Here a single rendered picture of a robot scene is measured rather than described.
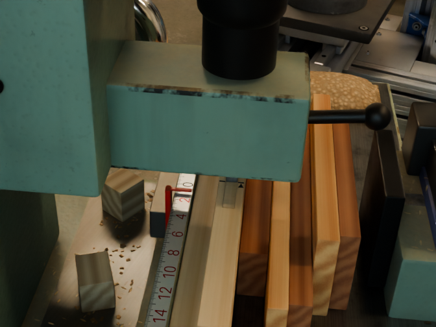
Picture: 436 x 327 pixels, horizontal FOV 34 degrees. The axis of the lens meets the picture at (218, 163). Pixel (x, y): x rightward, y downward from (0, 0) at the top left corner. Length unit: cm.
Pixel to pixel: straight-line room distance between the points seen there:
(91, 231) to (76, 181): 29
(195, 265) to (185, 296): 3
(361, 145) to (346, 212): 22
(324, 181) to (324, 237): 6
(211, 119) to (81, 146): 9
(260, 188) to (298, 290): 12
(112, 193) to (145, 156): 26
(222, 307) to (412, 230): 17
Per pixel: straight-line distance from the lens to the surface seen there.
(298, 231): 54
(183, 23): 312
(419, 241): 54
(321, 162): 57
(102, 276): 67
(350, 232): 51
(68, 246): 75
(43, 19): 43
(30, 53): 44
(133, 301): 69
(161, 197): 73
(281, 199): 56
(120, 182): 76
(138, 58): 51
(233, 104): 47
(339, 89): 78
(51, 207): 72
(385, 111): 51
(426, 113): 59
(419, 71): 129
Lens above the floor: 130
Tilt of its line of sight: 36 degrees down
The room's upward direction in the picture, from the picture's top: 2 degrees clockwise
